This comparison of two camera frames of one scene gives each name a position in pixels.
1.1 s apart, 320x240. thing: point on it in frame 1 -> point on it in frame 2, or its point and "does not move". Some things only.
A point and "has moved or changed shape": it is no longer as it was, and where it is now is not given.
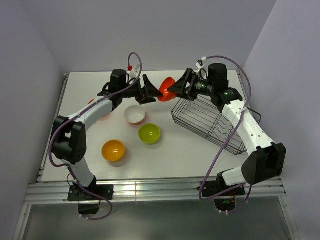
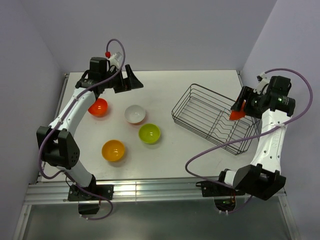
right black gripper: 179,87 -> 247,93
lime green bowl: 149,133 does not move
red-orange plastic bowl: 167,95 has moved or changed shape
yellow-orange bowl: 113,150 does not move
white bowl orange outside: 135,114 does not move
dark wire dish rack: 202,116 does not move
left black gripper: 150,92 -> 130,83
